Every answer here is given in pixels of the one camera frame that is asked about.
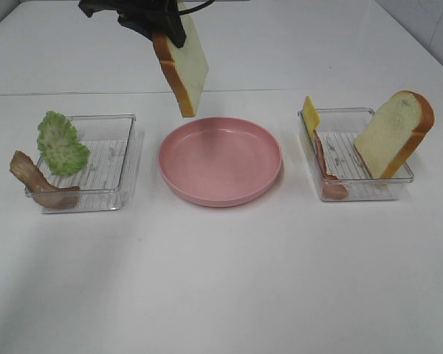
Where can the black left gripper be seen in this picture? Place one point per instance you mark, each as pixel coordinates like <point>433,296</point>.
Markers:
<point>169,10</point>

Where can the white bread slice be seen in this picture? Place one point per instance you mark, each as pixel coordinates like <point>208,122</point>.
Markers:
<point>185,68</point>

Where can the green lettuce leaf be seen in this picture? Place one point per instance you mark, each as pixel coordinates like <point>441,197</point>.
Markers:
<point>59,145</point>

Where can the yellow cheese slice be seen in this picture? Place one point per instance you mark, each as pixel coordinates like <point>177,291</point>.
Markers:
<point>311,117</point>

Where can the brown bacon strip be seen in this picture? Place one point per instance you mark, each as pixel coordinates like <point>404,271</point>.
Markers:
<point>33,177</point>

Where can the red bacon strip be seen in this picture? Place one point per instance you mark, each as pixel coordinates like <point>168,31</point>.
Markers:
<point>332,191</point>

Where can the pink round plate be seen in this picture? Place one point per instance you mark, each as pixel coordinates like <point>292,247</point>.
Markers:
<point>220,161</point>

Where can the left clear plastic tray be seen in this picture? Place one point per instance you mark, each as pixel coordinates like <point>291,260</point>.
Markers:
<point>108,180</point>

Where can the clear plastic tray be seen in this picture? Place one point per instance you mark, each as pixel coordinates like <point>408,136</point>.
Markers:
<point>337,131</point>
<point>108,180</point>

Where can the right clear plastic tray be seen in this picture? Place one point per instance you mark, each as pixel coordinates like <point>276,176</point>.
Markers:
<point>337,131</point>

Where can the thick bread slice right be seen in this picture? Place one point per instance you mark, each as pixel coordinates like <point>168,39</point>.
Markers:
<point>396,130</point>

